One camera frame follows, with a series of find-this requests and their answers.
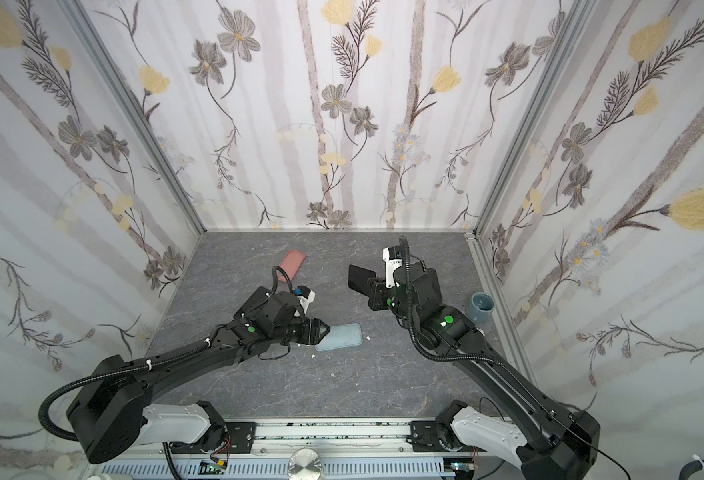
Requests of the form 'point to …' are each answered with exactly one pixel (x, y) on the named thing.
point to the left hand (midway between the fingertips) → (321, 322)
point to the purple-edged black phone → (358, 279)
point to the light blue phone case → (341, 336)
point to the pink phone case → (291, 263)
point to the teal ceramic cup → (480, 307)
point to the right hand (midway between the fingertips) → (367, 275)
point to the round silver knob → (305, 464)
